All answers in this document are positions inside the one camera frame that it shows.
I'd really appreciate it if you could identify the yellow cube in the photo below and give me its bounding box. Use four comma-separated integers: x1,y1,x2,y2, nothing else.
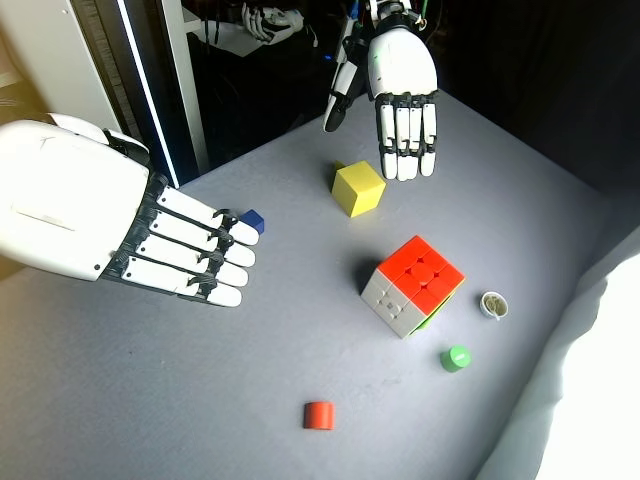
330,160,387,219

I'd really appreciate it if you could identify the small blue cube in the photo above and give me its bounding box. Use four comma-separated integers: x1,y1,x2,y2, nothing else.
238,209,266,235

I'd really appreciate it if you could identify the spare white robot hand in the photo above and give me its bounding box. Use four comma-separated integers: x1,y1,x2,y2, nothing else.
241,2,305,46

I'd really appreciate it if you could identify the red cylinder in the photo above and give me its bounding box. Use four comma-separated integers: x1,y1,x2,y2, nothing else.
302,400,336,431

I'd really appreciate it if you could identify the Rubik's cube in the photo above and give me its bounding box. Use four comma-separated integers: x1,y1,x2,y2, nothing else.
359,234,467,340

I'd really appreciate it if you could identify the green cylinder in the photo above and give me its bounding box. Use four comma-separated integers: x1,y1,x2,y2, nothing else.
439,344,473,374

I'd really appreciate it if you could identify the white cabinet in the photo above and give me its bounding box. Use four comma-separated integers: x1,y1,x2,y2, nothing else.
0,0,210,189

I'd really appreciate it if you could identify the grey table cloth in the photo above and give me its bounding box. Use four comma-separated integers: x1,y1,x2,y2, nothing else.
0,89,640,480

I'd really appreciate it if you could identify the small white filled cup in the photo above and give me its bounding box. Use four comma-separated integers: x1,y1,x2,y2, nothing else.
480,290,510,321

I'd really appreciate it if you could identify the white sheet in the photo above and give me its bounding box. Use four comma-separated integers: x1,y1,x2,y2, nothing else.
474,244,640,480

